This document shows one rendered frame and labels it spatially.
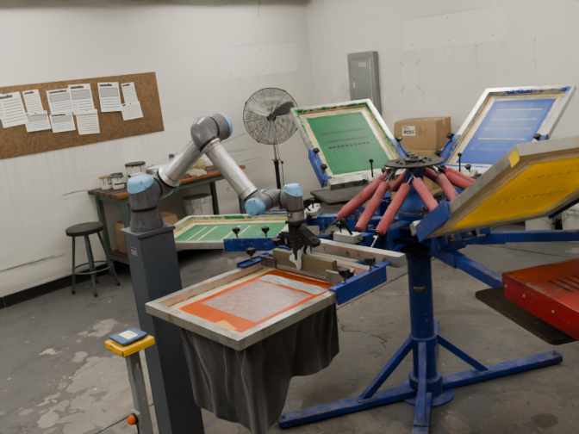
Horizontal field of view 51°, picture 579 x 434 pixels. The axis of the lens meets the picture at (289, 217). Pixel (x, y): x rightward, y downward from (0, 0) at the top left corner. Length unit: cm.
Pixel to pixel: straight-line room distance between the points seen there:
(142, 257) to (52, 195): 340
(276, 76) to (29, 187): 327
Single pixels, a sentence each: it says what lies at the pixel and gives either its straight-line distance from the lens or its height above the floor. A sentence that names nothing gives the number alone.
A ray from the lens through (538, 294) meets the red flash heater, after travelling 197.
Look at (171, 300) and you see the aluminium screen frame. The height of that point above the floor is 98.
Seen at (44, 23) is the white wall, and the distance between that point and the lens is 609.
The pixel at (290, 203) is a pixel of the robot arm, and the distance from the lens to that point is 248.
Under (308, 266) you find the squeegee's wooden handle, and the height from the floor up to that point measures 102.
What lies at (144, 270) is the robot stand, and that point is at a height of 103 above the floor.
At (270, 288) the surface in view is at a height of 95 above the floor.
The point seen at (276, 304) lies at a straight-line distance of 234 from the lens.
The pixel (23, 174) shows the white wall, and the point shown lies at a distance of 593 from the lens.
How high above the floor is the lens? 183
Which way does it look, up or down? 14 degrees down
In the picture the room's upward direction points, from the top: 6 degrees counter-clockwise
